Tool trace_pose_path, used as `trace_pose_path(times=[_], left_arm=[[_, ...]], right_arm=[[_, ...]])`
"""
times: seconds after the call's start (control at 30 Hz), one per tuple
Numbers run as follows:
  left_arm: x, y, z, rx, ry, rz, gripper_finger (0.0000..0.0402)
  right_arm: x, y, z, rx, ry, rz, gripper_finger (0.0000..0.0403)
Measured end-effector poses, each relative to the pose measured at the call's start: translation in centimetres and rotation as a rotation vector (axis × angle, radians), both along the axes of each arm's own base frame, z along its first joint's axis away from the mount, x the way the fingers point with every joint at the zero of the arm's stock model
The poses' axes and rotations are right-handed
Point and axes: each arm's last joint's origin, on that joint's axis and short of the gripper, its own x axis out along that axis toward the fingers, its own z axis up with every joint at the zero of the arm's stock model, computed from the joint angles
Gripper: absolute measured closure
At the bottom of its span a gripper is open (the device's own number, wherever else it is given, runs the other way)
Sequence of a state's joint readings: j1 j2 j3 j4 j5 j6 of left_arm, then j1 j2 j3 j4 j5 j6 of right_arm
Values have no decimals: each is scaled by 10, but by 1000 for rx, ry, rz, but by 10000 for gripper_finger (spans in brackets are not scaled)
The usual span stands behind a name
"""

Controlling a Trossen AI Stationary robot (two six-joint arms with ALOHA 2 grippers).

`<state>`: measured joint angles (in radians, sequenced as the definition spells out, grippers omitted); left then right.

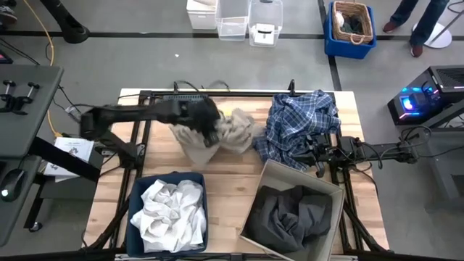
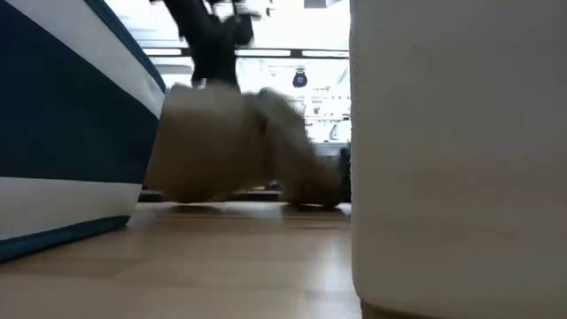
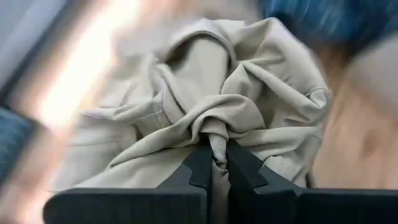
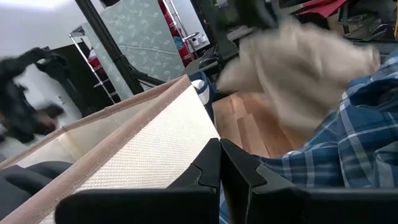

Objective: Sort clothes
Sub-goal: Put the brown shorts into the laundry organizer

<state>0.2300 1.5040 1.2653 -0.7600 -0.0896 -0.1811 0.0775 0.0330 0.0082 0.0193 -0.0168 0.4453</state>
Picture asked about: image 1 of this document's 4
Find beige garment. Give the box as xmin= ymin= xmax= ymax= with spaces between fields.
xmin=169 ymin=107 xmax=265 ymax=167

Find navy white striped fabric bin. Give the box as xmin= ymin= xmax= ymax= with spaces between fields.
xmin=125 ymin=171 xmax=210 ymax=258

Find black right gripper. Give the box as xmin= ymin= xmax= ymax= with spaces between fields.
xmin=295 ymin=134 xmax=344 ymax=179

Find beige fabric bin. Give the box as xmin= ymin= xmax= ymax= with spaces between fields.
xmin=238 ymin=159 xmax=346 ymax=261

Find wicker basket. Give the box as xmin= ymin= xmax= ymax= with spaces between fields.
xmin=332 ymin=0 xmax=375 ymax=46

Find white round stand base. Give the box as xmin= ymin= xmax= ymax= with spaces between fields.
xmin=413 ymin=22 xmax=453 ymax=49

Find white plastic bin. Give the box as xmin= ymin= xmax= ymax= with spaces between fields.
xmin=186 ymin=0 xmax=218 ymax=30

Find clothes in basket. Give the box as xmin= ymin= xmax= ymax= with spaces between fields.
xmin=335 ymin=10 xmax=364 ymax=34

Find dark grey garment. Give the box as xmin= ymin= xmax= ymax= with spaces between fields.
xmin=245 ymin=185 xmax=334 ymax=254

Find blue plaid shirt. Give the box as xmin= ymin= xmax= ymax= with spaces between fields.
xmin=252 ymin=89 xmax=341 ymax=172

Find black desk support bar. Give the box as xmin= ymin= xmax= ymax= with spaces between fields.
xmin=28 ymin=136 xmax=102 ymax=183

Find black clamp handles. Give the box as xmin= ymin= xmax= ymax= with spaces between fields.
xmin=0 ymin=79 xmax=41 ymax=116

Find black aluminium table frame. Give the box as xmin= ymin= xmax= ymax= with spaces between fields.
xmin=83 ymin=79 xmax=392 ymax=254

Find clear plastic bin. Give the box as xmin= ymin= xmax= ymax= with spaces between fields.
xmin=215 ymin=0 xmax=250 ymax=42
xmin=248 ymin=0 xmax=284 ymax=48

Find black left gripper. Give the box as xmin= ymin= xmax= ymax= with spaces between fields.
xmin=181 ymin=97 xmax=222 ymax=148

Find black cable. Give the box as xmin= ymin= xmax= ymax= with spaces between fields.
xmin=173 ymin=79 xmax=231 ymax=94

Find person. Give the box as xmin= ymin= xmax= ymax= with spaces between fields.
xmin=382 ymin=0 xmax=450 ymax=58

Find white device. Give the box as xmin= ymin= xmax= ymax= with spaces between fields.
xmin=252 ymin=23 xmax=276 ymax=46

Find grey desk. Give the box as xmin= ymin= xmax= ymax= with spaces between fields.
xmin=0 ymin=65 xmax=65 ymax=247

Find person's foot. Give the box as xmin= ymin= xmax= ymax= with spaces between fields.
xmin=0 ymin=0 xmax=18 ymax=25

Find grey side stand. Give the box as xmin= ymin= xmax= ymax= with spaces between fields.
xmin=398 ymin=104 xmax=464 ymax=213

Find white paper booklet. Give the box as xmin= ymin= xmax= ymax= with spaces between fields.
xmin=43 ymin=136 xmax=95 ymax=183

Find blue plastic crate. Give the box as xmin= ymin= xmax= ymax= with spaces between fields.
xmin=323 ymin=3 xmax=378 ymax=60

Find yellow cable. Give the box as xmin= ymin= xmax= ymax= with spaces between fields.
xmin=23 ymin=0 xmax=63 ymax=138

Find black computer mouse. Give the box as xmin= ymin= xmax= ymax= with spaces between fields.
xmin=0 ymin=168 xmax=26 ymax=203

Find black stand base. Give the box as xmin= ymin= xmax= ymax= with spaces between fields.
xmin=39 ymin=0 xmax=91 ymax=44

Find white garment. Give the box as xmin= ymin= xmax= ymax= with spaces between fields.
xmin=130 ymin=179 xmax=207 ymax=254

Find black computer with lights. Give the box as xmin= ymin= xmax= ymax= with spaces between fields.
xmin=386 ymin=65 xmax=464 ymax=126

